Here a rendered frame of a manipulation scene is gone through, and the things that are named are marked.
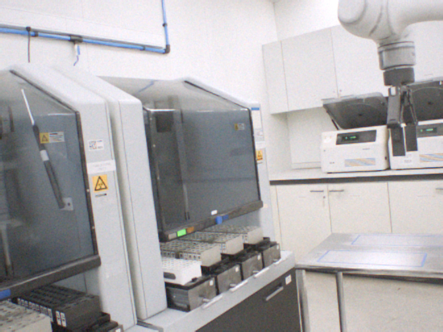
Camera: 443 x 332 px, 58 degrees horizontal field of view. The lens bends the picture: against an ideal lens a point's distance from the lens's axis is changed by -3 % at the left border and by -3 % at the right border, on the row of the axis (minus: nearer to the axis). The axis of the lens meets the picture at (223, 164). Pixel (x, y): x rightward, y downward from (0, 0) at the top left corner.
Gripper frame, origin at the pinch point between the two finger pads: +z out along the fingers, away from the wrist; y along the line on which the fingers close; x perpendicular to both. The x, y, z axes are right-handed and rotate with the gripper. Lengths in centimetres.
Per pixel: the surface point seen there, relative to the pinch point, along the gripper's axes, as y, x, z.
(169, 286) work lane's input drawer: -16, 75, 40
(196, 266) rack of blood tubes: -8, 70, 35
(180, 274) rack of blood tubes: -15, 70, 35
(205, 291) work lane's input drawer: -9, 66, 43
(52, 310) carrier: -56, 80, 34
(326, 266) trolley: 15, 32, 38
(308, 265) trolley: 15, 38, 38
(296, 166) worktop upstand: 280, 180, 28
